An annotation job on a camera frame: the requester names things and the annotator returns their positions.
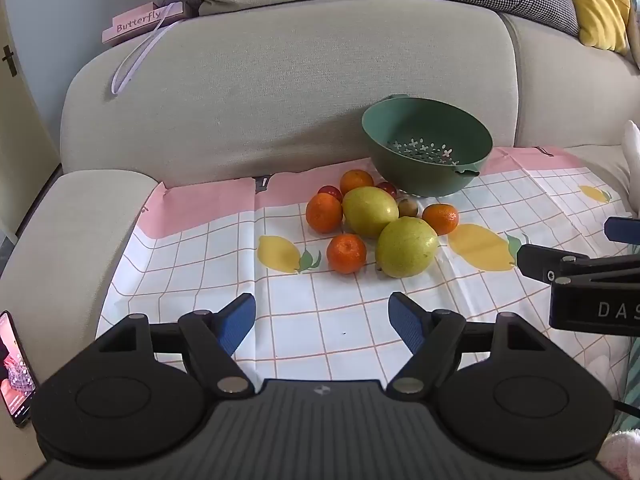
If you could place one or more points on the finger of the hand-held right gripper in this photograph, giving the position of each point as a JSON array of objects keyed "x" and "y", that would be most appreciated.
[
  {"x": 622, "y": 230},
  {"x": 540, "y": 260}
]

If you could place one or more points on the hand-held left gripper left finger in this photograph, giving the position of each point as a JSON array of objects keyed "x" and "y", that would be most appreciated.
[{"x": 235, "y": 322}]

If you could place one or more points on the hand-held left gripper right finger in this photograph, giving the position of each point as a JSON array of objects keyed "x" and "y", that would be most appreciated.
[{"x": 407, "y": 322}]

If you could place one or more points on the yellow-green lemon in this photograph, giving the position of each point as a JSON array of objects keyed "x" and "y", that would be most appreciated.
[
  {"x": 370, "y": 211},
  {"x": 407, "y": 246}
]

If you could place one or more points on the orange tangerine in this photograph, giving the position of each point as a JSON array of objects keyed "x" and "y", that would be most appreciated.
[
  {"x": 440, "y": 218},
  {"x": 346, "y": 253},
  {"x": 356, "y": 182},
  {"x": 324, "y": 212}
]

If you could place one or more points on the small brown longan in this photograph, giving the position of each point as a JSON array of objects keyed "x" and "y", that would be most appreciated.
[{"x": 407, "y": 206}]

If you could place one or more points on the red cherry tomato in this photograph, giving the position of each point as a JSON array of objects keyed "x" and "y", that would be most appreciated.
[
  {"x": 329, "y": 192},
  {"x": 388, "y": 189}
]

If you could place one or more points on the green colander bowl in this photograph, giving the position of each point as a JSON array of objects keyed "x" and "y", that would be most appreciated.
[{"x": 425, "y": 152}]

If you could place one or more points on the lemon-print checked cloth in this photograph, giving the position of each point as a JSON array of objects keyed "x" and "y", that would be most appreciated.
[{"x": 310, "y": 320}]

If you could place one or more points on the pink fuzzy cloth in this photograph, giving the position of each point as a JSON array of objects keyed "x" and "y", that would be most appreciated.
[{"x": 622, "y": 455}]

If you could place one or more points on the blue patterned cushion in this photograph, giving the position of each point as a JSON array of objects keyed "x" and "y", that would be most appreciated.
[{"x": 636, "y": 25}]

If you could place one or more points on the smartphone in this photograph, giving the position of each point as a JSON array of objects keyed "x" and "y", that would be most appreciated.
[{"x": 15, "y": 367}]

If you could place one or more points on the yellow cushion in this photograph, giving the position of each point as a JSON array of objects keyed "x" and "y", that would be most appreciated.
[{"x": 597, "y": 0}]

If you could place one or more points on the beige sofa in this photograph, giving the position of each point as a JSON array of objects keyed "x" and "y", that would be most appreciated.
[{"x": 280, "y": 90}]

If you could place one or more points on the pink box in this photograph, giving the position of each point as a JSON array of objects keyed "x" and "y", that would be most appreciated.
[{"x": 142, "y": 21}]

